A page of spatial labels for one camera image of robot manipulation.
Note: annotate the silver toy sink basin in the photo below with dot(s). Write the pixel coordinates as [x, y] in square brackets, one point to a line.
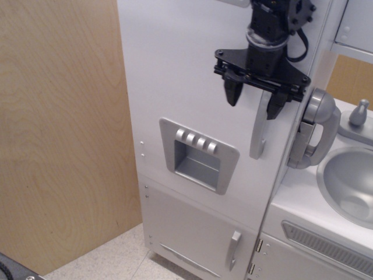
[344, 179]

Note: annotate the brass upper cabinet hinge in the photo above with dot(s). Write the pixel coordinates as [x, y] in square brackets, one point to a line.
[259, 245]

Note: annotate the white upper cabinet door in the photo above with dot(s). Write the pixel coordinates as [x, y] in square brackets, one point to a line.
[355, 28]

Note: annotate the white lower freezer door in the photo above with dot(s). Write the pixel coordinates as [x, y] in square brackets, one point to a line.
[190, 234]

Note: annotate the silver door handle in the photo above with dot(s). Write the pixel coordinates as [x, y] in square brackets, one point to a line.
[257, 139]
[234, 242]

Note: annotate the silver ice dispenser panel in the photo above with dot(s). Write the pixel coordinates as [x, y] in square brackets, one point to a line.
[197, 157]

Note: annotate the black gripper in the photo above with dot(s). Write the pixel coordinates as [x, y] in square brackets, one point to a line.
[268, 70]

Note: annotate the black device at corner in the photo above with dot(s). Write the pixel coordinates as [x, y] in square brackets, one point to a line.
[11, 269]

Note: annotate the brass cabinet hinge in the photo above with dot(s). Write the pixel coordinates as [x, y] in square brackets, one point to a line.
[251, 269]
[259, 245]

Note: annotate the brass lower cabinet hinge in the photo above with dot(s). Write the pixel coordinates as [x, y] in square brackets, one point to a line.
[251, 269]

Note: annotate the silver toy telephone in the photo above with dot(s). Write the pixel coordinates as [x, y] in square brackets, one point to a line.
[317, 131]

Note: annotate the white toy kitchen counter unit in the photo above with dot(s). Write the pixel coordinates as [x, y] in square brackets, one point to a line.
[299, 201]

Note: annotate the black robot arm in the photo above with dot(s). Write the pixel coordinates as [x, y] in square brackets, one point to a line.
[274, 22]

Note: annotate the silver vent grille panel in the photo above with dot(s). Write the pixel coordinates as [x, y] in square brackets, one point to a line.
[328, 248]

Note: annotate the silver toy faucet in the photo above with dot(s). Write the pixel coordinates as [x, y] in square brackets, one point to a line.
[356, 124]

